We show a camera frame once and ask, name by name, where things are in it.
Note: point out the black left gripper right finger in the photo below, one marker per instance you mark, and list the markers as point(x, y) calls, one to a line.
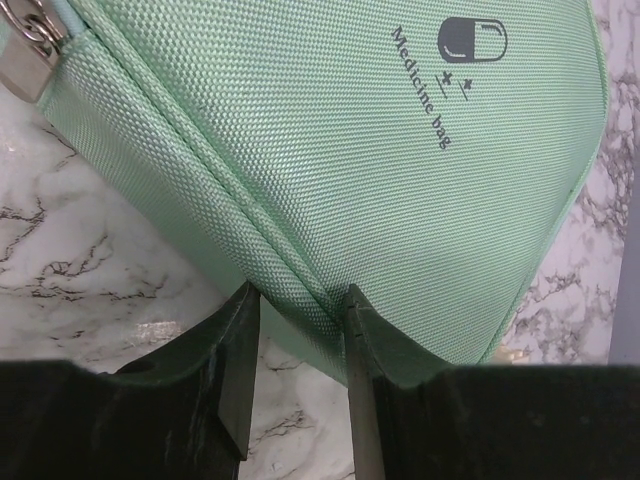
point(415, 416)

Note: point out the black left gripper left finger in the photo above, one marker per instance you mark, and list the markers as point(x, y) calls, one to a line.
point(182, 411)

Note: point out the green medicine kit case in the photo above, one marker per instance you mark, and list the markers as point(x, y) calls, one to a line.
point(424, 151)

